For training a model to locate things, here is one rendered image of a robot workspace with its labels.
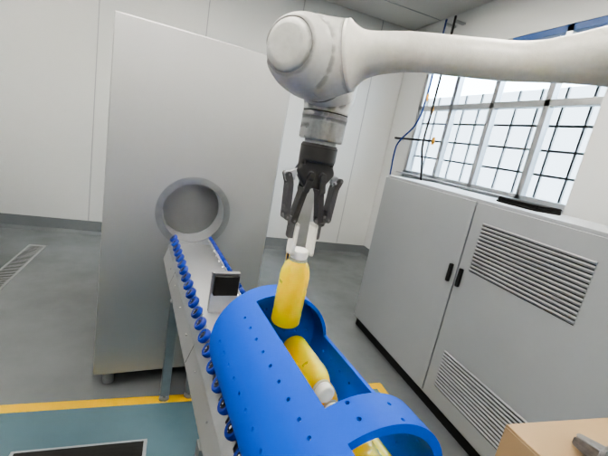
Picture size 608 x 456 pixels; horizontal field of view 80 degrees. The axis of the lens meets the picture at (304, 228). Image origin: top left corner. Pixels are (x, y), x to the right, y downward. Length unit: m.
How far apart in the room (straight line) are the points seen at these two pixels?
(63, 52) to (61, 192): 1.57
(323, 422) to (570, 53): 0.66
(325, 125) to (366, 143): 5.00
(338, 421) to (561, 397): 1.68
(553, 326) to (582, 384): 0.26
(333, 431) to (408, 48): 0.53
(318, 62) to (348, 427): 0.49
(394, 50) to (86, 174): 4.83
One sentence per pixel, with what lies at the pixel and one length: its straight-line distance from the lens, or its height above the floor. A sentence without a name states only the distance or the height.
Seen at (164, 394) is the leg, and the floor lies 0.05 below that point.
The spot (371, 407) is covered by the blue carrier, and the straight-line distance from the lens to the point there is 0.59.
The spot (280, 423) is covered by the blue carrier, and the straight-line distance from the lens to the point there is 0.61.
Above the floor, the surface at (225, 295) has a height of 1.00.
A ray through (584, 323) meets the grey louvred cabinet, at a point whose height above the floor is 1.05.
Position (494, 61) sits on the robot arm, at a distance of 0.67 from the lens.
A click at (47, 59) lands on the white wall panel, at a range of 5.25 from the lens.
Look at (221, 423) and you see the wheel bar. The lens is 0.97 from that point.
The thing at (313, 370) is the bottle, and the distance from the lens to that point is 0.83.
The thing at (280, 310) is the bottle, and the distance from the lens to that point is 0.82.
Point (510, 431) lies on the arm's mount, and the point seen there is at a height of 1.08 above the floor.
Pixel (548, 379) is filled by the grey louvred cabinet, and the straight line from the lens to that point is 2.18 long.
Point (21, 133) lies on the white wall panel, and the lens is 5.33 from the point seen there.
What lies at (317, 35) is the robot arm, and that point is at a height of 1.72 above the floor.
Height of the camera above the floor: 1.58
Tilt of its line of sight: 13 degrees down
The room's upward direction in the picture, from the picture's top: 11 degrees clockwise
